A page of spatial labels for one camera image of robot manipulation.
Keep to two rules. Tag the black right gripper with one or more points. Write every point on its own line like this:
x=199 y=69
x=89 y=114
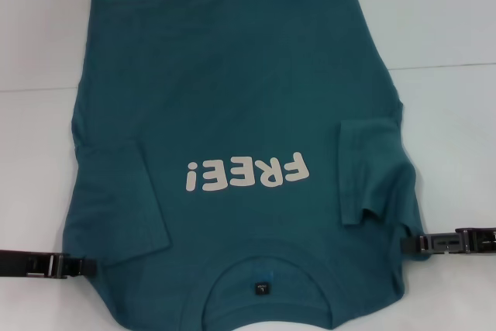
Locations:
x=480 y=240

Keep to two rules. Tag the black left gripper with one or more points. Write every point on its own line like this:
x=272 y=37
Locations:
x=31 y=263

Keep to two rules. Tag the teal FREE print T-shirt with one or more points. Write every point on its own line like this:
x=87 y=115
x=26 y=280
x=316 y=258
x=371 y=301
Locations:
x=232 y=94

